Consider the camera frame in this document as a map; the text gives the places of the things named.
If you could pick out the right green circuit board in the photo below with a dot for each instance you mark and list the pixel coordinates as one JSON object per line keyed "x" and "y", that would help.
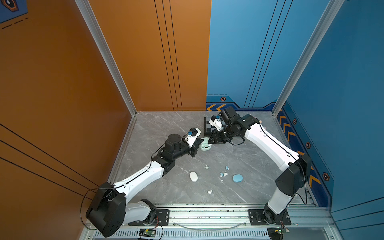
{"x": 282, "y": 230}

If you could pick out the aluminium corner post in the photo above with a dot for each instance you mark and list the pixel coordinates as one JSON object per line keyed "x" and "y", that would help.
{"x": 318, "y": 34}
{"x": 101, "y": 42}

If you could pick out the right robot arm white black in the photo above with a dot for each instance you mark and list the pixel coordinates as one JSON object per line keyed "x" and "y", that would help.
{"x": 292, "y": 169}

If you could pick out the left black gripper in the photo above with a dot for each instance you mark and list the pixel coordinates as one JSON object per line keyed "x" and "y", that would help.
{"x": 194, "y": 146}

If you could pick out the right aluminium corner post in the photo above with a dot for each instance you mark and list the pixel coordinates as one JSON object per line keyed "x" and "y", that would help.
{"x": 318, "y": 34}

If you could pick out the left aluminium corner post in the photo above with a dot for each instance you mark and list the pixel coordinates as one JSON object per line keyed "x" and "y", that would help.
{"x": 101, "y": 42}

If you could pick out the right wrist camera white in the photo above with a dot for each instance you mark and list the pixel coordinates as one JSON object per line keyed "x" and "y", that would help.
{"x": 216, "y": 122}

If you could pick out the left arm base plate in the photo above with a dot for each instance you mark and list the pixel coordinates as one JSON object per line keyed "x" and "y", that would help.
{"x": 162, "y": 217}

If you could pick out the mint green earbud case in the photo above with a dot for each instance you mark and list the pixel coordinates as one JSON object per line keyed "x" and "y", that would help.
{"x": 205, "y": 146}

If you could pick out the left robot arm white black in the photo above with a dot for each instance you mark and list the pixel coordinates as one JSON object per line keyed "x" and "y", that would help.
{"x": 111, "y": 205}

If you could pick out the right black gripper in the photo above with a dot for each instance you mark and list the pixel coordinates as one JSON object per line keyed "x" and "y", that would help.
{"x": 216, "y": 140}

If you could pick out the green circuit board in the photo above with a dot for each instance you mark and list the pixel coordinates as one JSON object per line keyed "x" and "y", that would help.
{"x": 282, "y": 230}
{"x": 147, "y": 233}

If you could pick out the left green circuit board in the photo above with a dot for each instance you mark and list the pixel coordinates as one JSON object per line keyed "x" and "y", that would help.
{"x": 147, "y": 233}

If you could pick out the black grey checkerboard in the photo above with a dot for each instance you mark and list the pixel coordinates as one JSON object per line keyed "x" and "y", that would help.
{"x": 208, "y": 128}

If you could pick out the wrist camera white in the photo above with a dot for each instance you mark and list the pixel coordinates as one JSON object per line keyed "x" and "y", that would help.
{"x": 191, "y": 136}
{"x": 216, "y": 122}

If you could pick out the white earbud case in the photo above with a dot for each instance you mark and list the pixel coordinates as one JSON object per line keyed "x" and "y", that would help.
{"x": 193, "y": 176}

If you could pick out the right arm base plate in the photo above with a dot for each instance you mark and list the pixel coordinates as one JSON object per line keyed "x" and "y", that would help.
{"x": 259, "y": 217}

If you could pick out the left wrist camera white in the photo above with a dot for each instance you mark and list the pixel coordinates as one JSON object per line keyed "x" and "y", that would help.
{"x": 191, "y": 136}

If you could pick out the blue earbud case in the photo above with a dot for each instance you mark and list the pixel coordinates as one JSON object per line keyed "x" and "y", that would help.
{"x": 237, "y": 178}

